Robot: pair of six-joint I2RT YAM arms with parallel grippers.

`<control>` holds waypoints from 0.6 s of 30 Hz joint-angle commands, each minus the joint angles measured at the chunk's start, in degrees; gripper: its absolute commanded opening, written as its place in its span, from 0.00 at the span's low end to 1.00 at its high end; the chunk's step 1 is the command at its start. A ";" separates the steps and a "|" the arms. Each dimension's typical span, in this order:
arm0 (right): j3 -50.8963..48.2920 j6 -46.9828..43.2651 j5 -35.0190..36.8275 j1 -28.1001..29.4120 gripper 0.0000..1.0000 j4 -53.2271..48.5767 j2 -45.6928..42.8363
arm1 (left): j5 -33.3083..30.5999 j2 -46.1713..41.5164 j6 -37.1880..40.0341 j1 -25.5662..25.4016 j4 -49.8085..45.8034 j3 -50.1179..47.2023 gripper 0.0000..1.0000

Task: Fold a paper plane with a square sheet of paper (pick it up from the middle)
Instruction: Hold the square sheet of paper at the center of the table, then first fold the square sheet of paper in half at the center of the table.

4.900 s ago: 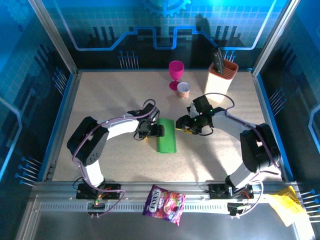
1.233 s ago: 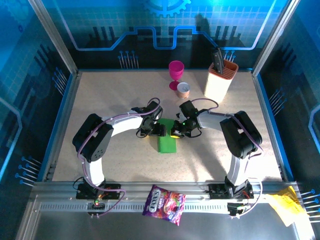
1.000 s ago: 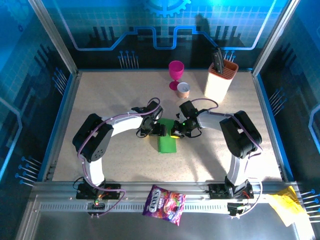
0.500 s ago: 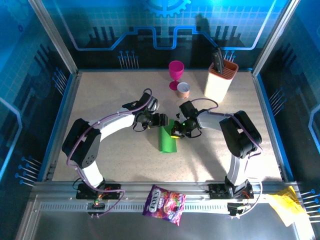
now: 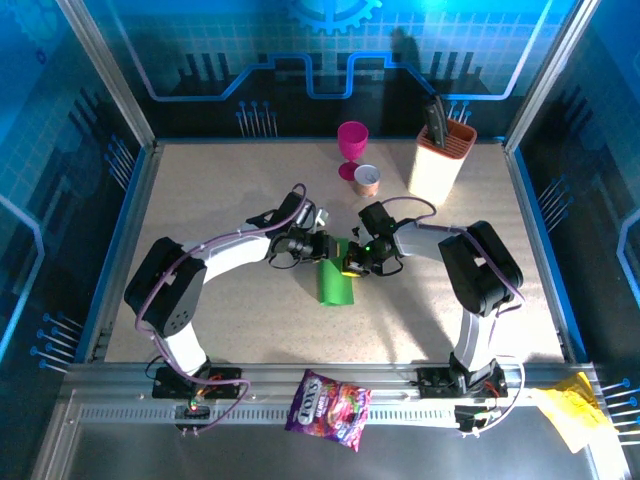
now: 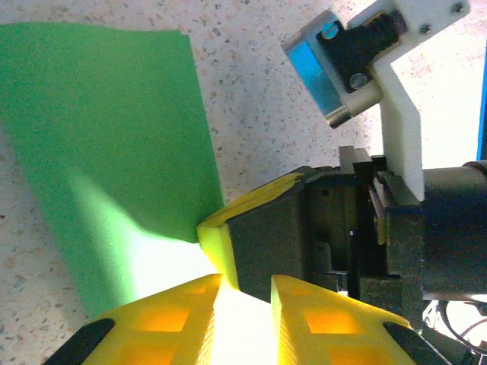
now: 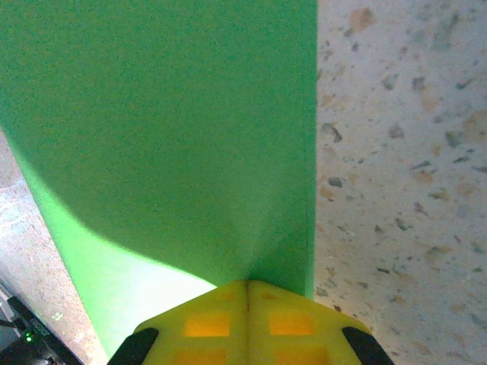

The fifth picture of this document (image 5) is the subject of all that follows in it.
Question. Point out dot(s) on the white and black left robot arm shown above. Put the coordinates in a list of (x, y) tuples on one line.
[(235, 250)]

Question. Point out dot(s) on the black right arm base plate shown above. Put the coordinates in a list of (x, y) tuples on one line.
[(425, 385)]

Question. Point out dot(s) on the aluminium corner post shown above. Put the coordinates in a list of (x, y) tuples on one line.
[(107, 75), (545, 75)]

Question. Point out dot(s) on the purple candy bag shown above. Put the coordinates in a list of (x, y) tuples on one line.
[(325, 405)]

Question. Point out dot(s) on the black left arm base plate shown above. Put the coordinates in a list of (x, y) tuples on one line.
[(231, 387)]

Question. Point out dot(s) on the beige knife block orange top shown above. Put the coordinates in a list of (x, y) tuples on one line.
[(435, 170)]

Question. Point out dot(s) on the aluminium side rail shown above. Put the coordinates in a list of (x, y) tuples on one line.
[(132, 215), (530, 215)]

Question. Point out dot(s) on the tin can with silver lid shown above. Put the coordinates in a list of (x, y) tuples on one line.
[(367, 186)]

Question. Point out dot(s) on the pink plastic goblet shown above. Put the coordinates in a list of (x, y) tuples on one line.
[(352, 142)]

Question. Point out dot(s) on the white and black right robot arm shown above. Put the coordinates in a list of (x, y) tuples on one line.
[(420, 240)]

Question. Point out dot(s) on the aluminium front rail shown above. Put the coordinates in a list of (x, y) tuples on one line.
[(280, 372)]

